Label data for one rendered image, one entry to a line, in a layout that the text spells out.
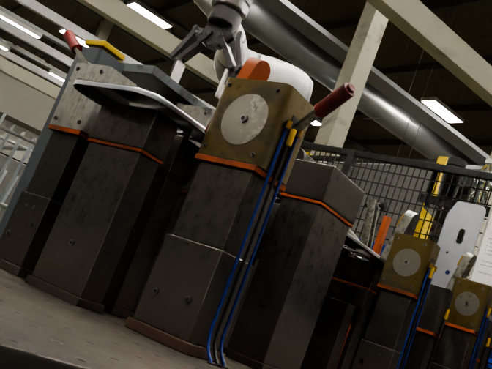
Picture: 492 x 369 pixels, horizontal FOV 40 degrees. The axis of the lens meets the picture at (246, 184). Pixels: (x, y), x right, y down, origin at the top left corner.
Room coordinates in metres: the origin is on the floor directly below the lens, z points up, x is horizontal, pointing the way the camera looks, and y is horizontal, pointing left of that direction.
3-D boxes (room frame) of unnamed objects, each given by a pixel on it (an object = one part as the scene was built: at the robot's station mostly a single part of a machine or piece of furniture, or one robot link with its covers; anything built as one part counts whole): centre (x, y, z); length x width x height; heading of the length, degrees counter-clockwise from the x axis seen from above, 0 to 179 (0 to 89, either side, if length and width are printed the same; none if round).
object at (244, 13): (1.47, 0.19, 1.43); 0.09 x 0.09 x 0.06
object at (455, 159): (2.46, -0.73, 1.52); 0.07 x 0.07 x 0.18
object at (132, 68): (1.48, 0.20, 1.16); 0.37 x 0.14 x 0.02; 142
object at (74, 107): (1.10, 0.30, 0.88); 0.12 x 0.07 x 0.36; 52
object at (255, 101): (0.87, 0.00, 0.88); 0.14 x 0.09 x 0.36; 52
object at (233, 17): (1.47, 0.19, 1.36); 0.08 x 0.07 x 0.09; 61
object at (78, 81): (1.43, -0.20, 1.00); 1.38 x 0.22 x 0.02; 142
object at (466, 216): (2.02, -0.67, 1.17); 0.12 x 0.01 x 0.34; 52
